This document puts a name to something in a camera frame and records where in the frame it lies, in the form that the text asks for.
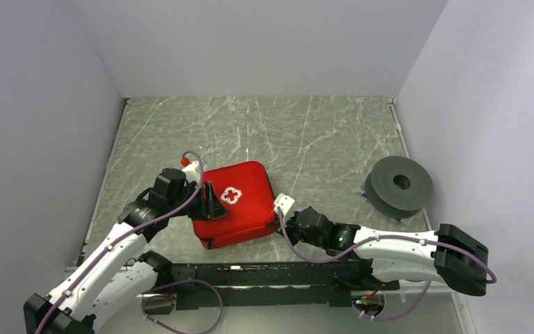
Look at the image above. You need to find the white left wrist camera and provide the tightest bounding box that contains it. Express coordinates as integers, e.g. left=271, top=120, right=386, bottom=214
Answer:
left=181, top=157, right=207, bottom=183

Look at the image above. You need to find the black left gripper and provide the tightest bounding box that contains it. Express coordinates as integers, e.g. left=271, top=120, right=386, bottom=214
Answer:
left=168, top=181, right=229, bottom=221

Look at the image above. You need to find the red medicine kit case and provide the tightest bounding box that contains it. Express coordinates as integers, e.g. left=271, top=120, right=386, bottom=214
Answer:
left=193, top=161, right=277, bottom=249

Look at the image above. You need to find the grey filament spool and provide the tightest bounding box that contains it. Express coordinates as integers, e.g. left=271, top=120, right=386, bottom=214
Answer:
left=364, top=156, right=435, bottom=219

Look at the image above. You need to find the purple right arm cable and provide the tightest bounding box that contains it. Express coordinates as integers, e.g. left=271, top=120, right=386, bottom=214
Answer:
left=276, top=207, right=499, bottom=323

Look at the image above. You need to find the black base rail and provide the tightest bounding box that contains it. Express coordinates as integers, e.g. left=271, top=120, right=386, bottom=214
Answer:
left=172, top=260, right=400, bottom=310

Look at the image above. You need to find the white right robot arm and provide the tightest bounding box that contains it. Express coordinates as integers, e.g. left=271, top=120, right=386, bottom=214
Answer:
left=273, top=205, right=497, bottom=296

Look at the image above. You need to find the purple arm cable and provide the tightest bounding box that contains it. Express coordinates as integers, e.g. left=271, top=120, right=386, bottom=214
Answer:
left=34, top=150, right=225, bottom=334
left=276, top=207, right=499, bottom=323

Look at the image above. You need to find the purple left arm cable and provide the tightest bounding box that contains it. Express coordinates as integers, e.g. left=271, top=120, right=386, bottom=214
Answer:
left=34, top=150, right=225, bottom=334

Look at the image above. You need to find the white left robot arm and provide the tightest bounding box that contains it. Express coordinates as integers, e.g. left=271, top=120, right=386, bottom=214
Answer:
left=23, top=162, right=227, bottom=333

